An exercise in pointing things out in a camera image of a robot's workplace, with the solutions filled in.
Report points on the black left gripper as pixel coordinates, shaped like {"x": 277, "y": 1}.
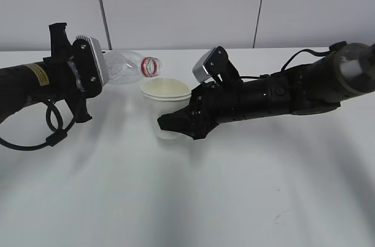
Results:
{"x": 64, "y": 75}

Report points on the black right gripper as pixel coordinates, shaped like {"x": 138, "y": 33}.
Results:
{"x": 210, "y": 105}

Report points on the white paper cup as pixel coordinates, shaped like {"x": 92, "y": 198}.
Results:
{"x": 164, "y": 96}

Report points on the clear Nongfu Spring water bottle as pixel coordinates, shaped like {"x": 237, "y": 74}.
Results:
{"x": 128, "y": 67}

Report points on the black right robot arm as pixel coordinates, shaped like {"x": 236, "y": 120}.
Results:
{"x": 343, "y": 72}

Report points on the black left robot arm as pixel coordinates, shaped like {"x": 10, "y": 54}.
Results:
{"x": 25, "y": 85}

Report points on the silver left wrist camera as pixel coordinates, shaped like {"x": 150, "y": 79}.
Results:
{"x": 90, "y": 64}

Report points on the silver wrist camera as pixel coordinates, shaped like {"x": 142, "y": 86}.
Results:
{"x": 215, "y": 64}
{"x": 90, "y": 64}

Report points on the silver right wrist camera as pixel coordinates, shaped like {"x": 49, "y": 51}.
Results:
{"x": 215, "y": 64}

